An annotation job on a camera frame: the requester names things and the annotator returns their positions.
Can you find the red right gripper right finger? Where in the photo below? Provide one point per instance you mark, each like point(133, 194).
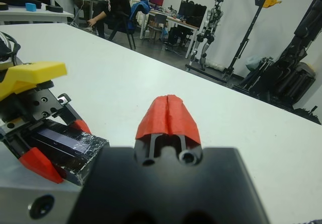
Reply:
point(182, 118)

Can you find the long black case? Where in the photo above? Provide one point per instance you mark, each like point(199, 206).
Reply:
point(15, 0)

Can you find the white camera box base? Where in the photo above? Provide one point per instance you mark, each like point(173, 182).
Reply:
point(15, 177)

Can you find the person in black sweater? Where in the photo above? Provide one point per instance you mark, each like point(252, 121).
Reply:
point(115, 2)

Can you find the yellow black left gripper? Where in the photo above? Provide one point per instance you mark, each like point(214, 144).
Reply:
point(32, 100)

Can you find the pale green plastic bag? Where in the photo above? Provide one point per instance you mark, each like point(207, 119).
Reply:
point(252, 63)

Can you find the black box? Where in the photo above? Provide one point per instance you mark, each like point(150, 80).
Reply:
point(75, 146)

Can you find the white foam pile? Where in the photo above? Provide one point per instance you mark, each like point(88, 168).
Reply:
point(213, 65)

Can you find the yellow hoist winch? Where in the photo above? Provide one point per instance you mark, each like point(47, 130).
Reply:
point(271, 2)

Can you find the black hoist crane frame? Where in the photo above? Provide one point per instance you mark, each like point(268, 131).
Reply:
point(242, 39)

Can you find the black tripod bundle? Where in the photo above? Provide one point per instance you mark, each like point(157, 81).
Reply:
point(264, 73)

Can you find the tall black machine column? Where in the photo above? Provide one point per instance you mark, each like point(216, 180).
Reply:
point(305, 27)

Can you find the black desktop monitor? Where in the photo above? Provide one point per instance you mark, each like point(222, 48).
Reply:
point(192, 11)

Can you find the flat black roll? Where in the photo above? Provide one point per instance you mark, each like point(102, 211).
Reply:
point(54, 8)

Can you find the silver humanoid robot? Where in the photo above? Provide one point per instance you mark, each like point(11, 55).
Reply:
point(213, 17)

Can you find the white monitor desk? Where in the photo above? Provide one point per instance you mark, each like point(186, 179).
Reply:
point(189, 45)

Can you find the blue jacket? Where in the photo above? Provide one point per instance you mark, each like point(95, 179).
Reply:
point(141, 6)

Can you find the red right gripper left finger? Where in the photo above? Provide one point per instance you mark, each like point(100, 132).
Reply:
point(153, 118)

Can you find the grey chair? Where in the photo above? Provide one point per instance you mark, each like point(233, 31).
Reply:
point(160, 20)

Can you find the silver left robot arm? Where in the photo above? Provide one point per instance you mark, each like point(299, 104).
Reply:
point(3, 50)

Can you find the black office chair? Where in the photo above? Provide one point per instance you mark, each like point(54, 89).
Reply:
point(127, 24)

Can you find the black hard case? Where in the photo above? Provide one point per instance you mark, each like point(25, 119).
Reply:
point(299, 83)

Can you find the small white side table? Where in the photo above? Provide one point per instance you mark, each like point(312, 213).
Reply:
point(25, 16)

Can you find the blue box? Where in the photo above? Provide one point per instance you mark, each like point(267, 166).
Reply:
point(31, 7)

